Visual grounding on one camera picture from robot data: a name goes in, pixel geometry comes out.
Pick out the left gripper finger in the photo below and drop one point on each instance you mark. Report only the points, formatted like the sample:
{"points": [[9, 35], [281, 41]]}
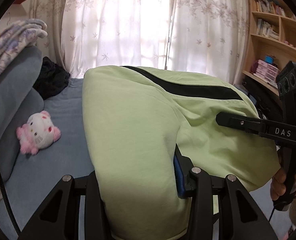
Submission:
{"points": [[182, 167]]}

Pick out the light green black jacket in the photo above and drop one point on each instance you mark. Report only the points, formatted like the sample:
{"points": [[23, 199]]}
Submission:
{"points": [[136, 117]]}

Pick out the person's right hand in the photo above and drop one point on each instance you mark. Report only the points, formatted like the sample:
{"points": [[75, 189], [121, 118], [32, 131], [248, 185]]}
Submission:
{"points": [[277, 187]]}

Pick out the pink boxes on shelf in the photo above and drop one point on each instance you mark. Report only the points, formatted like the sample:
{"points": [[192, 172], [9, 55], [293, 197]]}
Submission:
{"points": [[265, 71]]}

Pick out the wooden bookshelf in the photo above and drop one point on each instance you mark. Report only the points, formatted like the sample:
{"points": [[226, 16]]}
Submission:
{"points": [[263, 48]]}

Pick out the books on shelf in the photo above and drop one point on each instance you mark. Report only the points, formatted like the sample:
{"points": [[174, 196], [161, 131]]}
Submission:
{"points": [[268, 16]]}

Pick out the white floral curtain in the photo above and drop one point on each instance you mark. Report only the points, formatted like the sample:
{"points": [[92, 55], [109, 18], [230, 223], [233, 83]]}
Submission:
{"points": [[201, 36]]}

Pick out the pink white plush toy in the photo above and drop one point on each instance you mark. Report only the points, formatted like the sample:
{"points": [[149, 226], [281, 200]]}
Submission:
{"points": [[37, 133]]}

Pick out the blue fleece bed blanket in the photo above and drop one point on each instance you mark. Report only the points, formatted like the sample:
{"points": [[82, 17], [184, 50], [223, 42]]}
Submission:
{"points": [[33, 177]]}

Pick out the black garment by pillows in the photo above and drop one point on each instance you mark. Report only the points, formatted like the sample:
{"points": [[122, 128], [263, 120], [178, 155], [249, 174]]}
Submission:
{"points": [[52, 80]]}

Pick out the folded floral quilt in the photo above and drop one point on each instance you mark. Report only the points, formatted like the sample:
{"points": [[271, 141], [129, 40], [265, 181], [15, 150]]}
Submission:
{"points": [[17, 36]]}

